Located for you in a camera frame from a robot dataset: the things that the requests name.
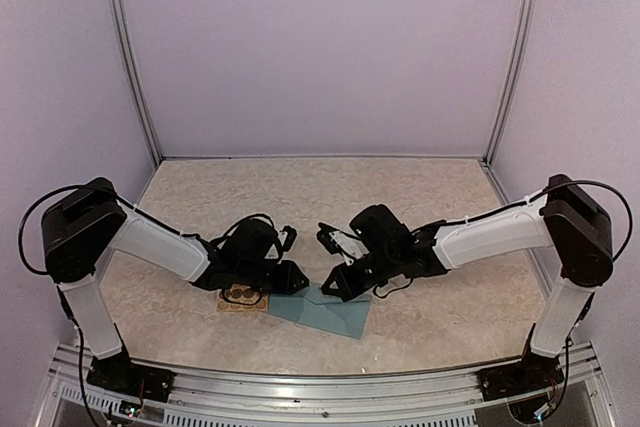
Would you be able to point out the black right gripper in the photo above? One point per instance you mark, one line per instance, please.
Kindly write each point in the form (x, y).
(349, 289)

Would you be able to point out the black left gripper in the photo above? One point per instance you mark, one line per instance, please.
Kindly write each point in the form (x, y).
(291, 273)

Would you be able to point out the teal blue envelope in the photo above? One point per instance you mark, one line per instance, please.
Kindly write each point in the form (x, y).
(311, 308)

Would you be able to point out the round sticker seal sheet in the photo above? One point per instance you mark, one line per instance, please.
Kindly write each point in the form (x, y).
(240, 299)

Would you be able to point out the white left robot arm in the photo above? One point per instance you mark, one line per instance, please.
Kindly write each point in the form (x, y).
(64, 233)

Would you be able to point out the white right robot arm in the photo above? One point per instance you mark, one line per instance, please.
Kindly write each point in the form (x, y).
(561, 216)

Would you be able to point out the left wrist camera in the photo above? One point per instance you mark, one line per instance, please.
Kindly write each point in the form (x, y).
(287, 237)

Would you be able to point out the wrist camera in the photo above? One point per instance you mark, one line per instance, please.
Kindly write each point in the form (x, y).
(338, 242)
(287, 237)

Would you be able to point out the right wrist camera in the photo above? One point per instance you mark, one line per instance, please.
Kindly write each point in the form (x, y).
(338, 242)

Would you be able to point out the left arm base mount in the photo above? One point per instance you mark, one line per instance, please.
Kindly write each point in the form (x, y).
(118, 373)

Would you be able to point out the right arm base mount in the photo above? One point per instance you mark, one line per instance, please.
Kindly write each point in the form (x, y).
(530, 373)

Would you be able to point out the aluminium front rail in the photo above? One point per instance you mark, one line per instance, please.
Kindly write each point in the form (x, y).
(450, 397)

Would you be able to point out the right aluminium frame post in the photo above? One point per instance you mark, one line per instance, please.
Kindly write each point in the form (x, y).
(514, 66)

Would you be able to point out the aluminium frame post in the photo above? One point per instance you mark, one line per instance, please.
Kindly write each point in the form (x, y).
(514, 66)
(132, 75)

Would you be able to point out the left aluminium frame post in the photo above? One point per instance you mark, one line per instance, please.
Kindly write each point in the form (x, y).
(132, 75)

